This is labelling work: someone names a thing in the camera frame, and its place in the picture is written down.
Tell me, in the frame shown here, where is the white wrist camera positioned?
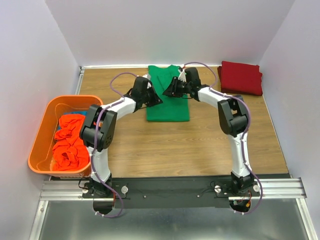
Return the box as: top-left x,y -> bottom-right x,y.
137,73 -> 152,89
178,65 -> 187,82

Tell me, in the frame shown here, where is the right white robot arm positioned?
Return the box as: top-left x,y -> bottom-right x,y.
162,67 -> 255,196

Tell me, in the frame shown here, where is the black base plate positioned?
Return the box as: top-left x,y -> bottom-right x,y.
78,175 -> 260,213

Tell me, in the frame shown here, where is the green t shirt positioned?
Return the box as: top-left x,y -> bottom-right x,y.
146,65 -> 190,122

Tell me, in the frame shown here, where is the orange plastic basket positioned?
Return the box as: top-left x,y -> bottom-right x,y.
28,95 -> 103,178

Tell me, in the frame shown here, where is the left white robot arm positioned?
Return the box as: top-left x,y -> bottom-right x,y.
79,74 -> 163,198

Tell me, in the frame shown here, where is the blue t shirt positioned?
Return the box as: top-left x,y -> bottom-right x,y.
57,111 -> 87,130

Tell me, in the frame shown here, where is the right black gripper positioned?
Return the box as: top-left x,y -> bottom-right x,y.
161,76 -> 191,99

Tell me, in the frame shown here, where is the purple cable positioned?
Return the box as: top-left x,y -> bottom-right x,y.
89,72 -> 139,219
181,61 -> 264,216

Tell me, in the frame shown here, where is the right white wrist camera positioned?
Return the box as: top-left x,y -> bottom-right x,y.
178,65 -> 187,82

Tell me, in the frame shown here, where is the orange t shirt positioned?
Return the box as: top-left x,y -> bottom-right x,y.
52,113 -> 90,172

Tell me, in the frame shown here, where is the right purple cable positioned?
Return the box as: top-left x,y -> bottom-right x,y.
181,61 -> 264,216

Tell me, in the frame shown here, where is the folded dark red t shirt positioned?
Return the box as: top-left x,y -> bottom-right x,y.
217,65 -> 263,97

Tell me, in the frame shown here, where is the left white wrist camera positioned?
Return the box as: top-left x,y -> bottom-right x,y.
137,73 -> 152,89

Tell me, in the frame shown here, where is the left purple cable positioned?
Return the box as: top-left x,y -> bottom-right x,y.
89,72 -> 139,219

